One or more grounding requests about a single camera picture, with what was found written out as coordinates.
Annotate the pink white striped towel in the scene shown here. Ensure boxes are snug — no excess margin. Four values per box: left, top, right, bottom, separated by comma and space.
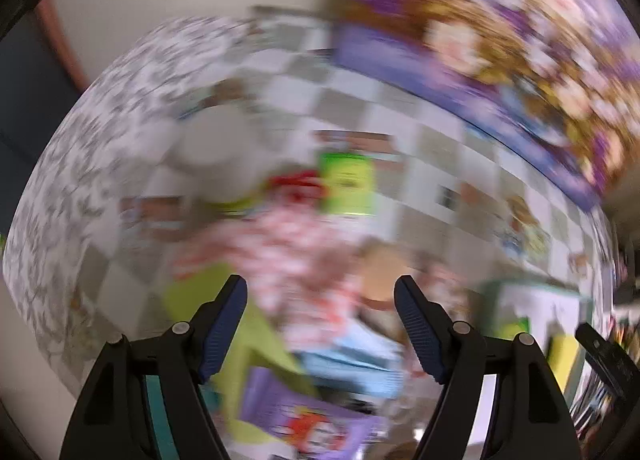
171, 204, 362, 352

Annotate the flower painting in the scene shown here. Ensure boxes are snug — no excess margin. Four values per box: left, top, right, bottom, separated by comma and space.
334, 0, 639, 210

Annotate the purple cartoon wipes packet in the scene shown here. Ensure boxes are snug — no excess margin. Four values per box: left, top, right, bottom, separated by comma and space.
239, 367, 386, 459

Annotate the lime green cloth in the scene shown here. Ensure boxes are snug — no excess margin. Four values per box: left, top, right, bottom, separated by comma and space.
162, 263, 317, 445

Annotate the red white knot toy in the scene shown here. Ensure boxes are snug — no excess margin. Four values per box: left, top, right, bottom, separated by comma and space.
268, 170, 324, 204

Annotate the teal shallow box tray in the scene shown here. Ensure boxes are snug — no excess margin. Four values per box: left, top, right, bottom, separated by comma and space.
477, 279, 593, 404

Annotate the teal toy box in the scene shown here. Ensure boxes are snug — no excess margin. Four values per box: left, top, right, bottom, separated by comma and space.
145, 376, 179, 460

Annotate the light blue face mask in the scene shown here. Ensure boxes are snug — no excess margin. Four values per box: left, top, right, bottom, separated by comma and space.
296, 320, 404, 398

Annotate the white green pill bottle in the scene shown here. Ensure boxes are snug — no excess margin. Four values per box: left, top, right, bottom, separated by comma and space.
172, 102, 264, 204

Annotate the yellow sponge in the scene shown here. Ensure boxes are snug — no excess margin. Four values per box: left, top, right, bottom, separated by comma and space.
548, 334, 579, 392

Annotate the green tissue packet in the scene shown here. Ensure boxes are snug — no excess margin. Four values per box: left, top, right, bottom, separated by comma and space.
319, 152, 375, 216

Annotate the round beige makeup puff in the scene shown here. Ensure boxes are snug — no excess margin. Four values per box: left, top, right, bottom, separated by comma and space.
358, 240, 414, 310

